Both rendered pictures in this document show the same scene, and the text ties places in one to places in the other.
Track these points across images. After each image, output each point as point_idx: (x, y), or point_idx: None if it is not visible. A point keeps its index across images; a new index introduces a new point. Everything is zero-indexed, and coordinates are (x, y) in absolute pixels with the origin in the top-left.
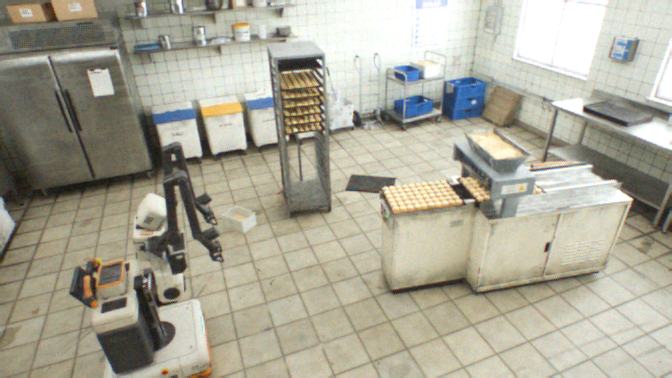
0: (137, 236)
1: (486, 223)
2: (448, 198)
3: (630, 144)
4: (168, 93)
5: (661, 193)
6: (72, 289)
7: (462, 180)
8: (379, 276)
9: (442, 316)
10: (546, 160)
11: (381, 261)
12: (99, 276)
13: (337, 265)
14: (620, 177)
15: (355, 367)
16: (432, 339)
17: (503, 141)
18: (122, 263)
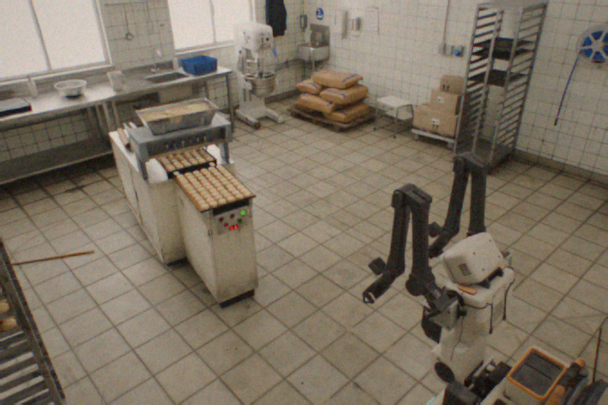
0: (508, 268)
1: (232, 167)
2: (216, 171)
3: (2, 139)
4: None
5: (86, 147)
6: (601, 381)
7: (174, 167)
8: (228, 311)
9: (271, 259)
10: None
11: (221, 295)
12: (553, 383)
13: (216, 356)
14: (50, 160)
15: (358, 299)
16: (301, 261)
17: (162, 111)
18: (510, 375)
